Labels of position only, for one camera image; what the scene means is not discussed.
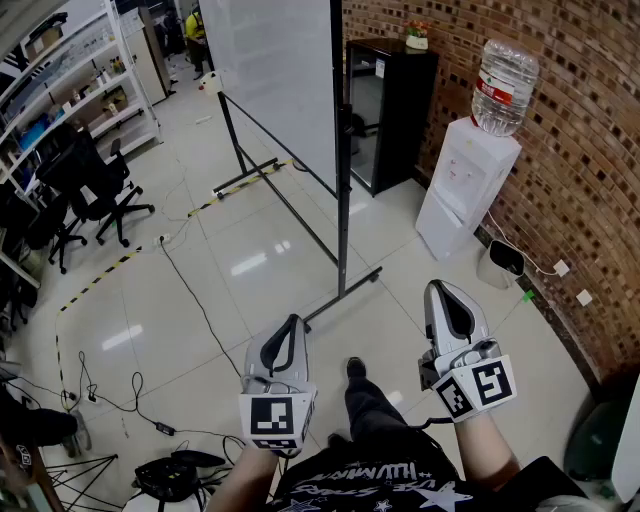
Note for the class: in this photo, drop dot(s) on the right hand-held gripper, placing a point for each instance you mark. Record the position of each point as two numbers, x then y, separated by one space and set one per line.
492 385

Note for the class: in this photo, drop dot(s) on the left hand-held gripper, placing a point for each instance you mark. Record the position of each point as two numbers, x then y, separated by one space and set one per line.
270 415

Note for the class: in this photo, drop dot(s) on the white whiteboard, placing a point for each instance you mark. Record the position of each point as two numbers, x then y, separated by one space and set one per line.
270 75

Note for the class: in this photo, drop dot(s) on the person's left forearm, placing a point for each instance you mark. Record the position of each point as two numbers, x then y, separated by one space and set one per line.
242 482

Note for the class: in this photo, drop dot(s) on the person's right forearm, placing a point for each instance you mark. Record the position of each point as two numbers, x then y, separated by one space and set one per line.
487 450

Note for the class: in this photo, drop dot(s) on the white waste bin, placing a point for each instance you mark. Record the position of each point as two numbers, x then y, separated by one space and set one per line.
495 270

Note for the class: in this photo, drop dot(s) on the black shoe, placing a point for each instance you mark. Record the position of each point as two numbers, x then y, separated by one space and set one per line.
355 367

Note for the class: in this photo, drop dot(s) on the black trousers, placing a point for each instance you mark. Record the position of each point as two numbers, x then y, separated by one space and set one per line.
372 405

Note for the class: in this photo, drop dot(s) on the white water dispenser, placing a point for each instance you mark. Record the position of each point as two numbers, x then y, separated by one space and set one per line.
462 195

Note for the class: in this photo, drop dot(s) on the white power strip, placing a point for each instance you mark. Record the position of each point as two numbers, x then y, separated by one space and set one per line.
163 239

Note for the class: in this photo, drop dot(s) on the black floor device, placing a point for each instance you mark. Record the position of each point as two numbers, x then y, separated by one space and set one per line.
170 475

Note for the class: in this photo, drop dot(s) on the black graphic t-shirt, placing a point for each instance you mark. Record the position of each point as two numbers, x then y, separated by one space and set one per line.
380 485

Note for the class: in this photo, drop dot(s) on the yellow black floor tape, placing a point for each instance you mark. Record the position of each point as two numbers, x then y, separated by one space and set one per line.
95 280
235 187

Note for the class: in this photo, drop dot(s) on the dark green bag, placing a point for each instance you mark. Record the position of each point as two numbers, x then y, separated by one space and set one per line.
595 440

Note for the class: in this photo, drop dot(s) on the black glass-door cabinet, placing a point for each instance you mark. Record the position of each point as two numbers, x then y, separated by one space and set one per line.
400 120

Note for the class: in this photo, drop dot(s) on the black tripod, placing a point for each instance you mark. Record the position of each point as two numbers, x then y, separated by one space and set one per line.
85 475

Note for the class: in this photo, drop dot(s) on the clear water bottle red label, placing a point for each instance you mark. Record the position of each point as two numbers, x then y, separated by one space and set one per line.
505 85

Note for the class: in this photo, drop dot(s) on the black mesh office chair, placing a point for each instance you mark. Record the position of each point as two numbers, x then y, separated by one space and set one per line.
95 185
50 225

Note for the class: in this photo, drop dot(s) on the white desk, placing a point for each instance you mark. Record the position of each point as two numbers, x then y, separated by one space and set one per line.
17 267

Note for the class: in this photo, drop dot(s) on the small white box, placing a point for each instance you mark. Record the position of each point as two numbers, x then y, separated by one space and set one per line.
211 84

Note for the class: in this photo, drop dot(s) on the potted flowers in white pot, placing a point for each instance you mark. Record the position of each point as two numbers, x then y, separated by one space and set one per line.
417 36

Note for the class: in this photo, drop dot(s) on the beige tall cabinet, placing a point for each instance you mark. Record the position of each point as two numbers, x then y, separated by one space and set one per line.
147 65

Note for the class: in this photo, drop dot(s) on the white metal shelf rack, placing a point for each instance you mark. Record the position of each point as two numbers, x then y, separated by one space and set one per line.
75 100

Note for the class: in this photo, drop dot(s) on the cardboard box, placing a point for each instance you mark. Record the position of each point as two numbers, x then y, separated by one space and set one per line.
44 42

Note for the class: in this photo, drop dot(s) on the white wall outlet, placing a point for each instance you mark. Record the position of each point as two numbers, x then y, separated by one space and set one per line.
561 268
584 297

